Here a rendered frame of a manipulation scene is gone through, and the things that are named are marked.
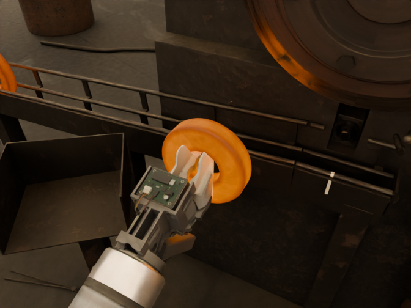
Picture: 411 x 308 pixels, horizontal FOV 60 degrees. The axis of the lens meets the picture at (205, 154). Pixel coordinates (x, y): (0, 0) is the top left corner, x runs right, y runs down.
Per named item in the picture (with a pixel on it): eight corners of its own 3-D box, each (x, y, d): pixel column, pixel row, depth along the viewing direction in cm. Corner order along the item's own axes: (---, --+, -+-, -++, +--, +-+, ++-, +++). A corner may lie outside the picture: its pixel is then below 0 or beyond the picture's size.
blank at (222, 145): (164, 109, 60) (153, 119, 57) (252, 125, 53) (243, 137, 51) (177, 181, 69) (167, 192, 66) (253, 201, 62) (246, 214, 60)
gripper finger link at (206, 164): (223, 133, 54) (195, 183, 49) (226, 155, 58) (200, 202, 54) (205, 128, 55) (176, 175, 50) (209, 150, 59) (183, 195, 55)
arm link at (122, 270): (156, 316, 47) (99, 286, 51) (174, 282, 50) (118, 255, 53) (138, 302, 40) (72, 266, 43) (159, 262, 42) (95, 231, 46)
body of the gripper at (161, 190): (198, 178, 48) (152, 260, 42) (206, 206, 55) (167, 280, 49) (150, 160, 50) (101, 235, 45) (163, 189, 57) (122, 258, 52)
